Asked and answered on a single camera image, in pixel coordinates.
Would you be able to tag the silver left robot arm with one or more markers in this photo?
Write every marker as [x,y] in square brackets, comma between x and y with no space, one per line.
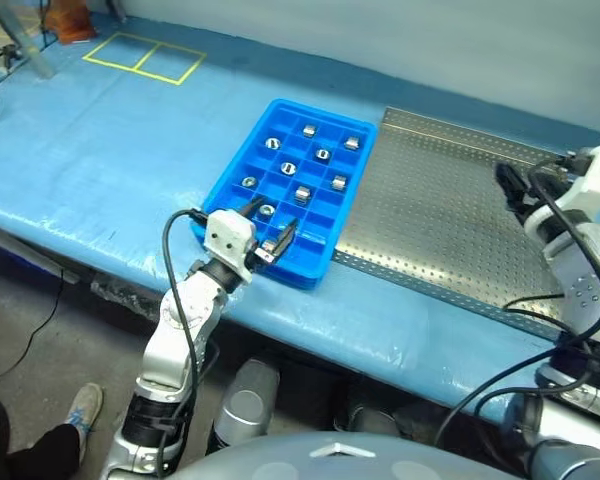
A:
[190,305]

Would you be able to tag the perforated metal tray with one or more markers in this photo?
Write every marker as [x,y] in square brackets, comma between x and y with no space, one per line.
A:
[430,210]

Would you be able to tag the grey rounded shape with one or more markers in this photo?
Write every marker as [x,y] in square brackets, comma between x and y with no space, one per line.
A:
[370,420]
[250,400]

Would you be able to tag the blue compartment tray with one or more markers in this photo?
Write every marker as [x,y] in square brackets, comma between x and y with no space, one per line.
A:
[325,220]

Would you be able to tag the grey metal frame leg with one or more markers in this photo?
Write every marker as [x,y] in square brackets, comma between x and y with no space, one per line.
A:
[25,45]

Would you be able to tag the clear crumpled plastic wrap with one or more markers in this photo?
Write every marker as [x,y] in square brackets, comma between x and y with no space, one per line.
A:
[120,292]

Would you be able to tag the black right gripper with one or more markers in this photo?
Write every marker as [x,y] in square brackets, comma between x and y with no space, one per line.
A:
[555,177]

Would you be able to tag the black trouser leg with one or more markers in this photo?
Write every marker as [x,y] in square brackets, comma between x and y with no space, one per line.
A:
[35,457]

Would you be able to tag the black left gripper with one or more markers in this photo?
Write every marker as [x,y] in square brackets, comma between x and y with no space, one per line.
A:
[265,252]

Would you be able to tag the grey robot torso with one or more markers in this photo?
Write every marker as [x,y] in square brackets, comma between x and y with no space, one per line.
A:
[280,460]

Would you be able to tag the worn grey shoe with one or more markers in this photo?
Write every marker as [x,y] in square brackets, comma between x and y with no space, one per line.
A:
[85,410]

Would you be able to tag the blue plastic table cover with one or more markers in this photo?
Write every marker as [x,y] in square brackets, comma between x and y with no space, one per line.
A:
[130,150]

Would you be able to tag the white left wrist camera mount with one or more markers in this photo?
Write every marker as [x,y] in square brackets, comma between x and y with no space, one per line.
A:
[227,235]

